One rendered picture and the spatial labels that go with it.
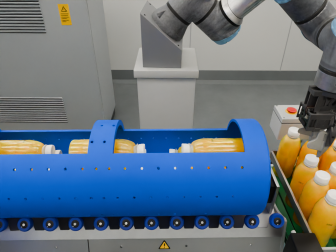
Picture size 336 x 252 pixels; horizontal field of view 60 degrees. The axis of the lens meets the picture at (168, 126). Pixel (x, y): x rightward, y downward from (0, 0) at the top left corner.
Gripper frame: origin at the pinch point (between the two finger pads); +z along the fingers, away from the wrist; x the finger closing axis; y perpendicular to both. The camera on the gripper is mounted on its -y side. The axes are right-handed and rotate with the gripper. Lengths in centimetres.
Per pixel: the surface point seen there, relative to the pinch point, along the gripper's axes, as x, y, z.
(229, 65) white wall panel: -274, -37, 94
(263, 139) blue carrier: 5.9, 19.2, -7.8
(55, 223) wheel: 12, 78, 18
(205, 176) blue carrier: 13.5, 34.8, -1.9
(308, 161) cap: 0.9, 1.5, 4.9
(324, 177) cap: 7.9, -0.1, 4.4
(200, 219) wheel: 11.8, 34.8, 17.5
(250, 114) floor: -194, -47, 115
